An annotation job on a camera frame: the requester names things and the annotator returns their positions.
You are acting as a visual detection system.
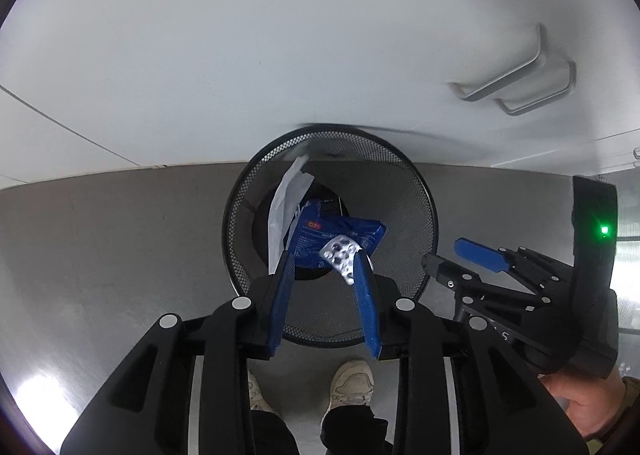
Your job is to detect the white lower cabinet doors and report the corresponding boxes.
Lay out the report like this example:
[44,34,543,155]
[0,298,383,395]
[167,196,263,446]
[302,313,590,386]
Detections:
[1,0,639,187]

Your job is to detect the silver cabinet handle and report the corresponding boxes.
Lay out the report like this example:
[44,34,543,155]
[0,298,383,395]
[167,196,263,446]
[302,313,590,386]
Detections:
[494,60,577,117]
[447,22,548,104]

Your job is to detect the silver pill blister pack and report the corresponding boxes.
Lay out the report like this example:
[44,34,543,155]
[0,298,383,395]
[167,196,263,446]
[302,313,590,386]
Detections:
[319,235,361,286]

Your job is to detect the white sneaker right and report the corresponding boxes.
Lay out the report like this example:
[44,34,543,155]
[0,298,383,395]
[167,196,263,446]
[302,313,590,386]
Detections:
[328,359,374,411]

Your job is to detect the black mesh trash bin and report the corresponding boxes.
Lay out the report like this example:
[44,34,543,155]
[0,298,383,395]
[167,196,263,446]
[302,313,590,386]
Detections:
[221,123,438,349]

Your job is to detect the person's right hand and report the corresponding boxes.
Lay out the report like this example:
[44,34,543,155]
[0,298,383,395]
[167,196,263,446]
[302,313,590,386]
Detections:
[538,368,626,440]

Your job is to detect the white envelope wrapper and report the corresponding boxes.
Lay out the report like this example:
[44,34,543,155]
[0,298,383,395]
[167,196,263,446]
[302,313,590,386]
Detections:
[267,155,314,274]

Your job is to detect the silver cabinet handle right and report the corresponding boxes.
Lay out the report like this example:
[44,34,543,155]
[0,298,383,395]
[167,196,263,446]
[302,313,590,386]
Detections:
[494,60,577,117]

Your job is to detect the silver cabinet handle left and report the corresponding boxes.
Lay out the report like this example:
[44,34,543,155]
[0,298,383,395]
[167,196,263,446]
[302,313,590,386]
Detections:
[447,22,548,104]

